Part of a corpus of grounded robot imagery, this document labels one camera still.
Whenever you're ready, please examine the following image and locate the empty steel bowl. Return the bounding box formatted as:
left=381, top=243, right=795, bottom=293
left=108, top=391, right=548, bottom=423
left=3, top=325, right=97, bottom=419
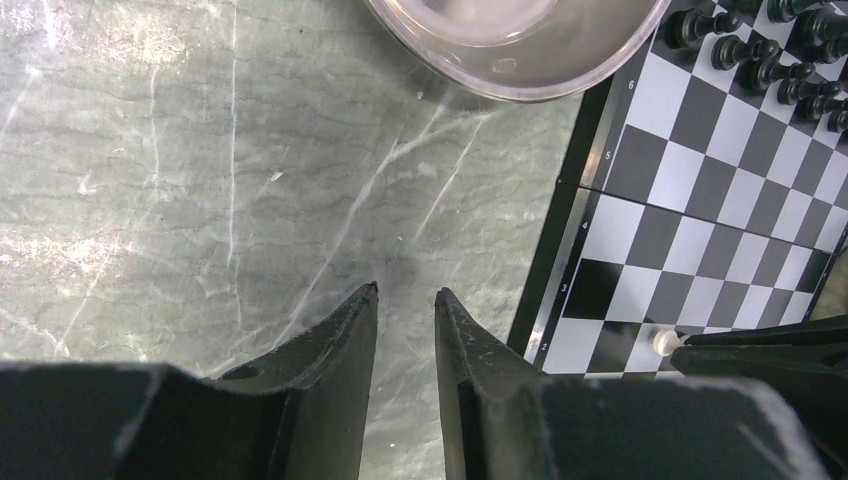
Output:
left=365, top=0, right=670, bottom=103

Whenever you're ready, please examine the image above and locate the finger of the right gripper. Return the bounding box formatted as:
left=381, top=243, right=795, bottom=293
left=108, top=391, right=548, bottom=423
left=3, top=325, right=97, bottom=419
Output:
left=671, top=315, right=847, bottom=398

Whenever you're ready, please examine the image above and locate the black chess piece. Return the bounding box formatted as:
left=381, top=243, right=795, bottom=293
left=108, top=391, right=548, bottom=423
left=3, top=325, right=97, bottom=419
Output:
left=749, top=59, right=816, bottom=92
left=664, top=8, right=743, bottom=49
left=767, top=0, right=827, bottom=23
left=711, top=35, right=780, bottom=71
left=777, top=79, right=842, bottom=106
left=802, top=96, right=847, bottom=121

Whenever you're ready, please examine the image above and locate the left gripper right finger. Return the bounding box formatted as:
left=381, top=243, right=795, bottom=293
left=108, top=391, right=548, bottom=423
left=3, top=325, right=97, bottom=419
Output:
left=434, top=287, right=550, bottom=479

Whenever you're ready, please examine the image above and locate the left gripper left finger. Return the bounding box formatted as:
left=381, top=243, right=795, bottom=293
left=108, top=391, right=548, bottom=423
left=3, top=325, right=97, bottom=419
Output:
left=219, top=282, right=379, bottom=479

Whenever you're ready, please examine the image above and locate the black and white chessboard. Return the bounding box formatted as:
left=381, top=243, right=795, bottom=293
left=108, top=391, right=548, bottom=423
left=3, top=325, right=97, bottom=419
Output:
left=507, top=1, right=847, bottom=378

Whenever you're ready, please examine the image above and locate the white pawn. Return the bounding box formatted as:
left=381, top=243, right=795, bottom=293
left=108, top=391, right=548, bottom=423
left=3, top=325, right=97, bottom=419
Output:
left=652, top=330, right=688, bottom=357

